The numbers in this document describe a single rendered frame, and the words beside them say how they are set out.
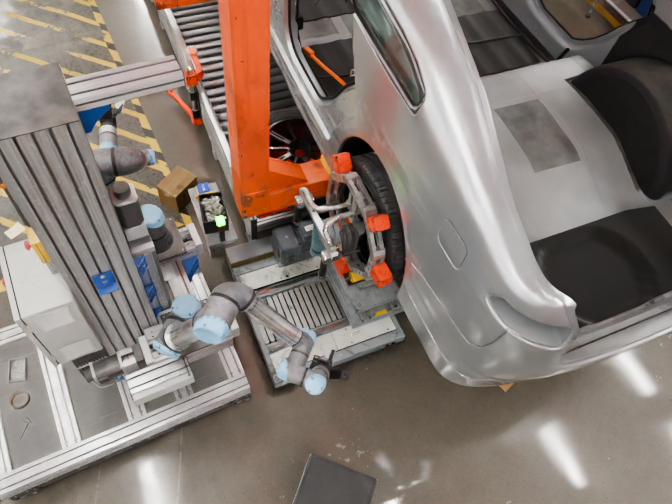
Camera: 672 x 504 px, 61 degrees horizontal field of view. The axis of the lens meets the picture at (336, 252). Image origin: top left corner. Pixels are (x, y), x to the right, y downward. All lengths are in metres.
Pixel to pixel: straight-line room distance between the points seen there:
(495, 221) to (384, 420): 1.70
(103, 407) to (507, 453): 2.20
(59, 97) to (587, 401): 3.21
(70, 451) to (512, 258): 2.29
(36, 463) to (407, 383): 1.97
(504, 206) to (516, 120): 1.37
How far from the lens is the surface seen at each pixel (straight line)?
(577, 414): 3.80
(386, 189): 2.65
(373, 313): 3.46
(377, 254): 2.68
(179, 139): 4.41
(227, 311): 2.04
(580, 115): 3.57
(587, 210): 3.30
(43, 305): 2.36
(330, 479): 2.94
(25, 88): 1.86
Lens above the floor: 3.22
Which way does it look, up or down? 58 degrees down
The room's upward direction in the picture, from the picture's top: 11 degrees clockwise
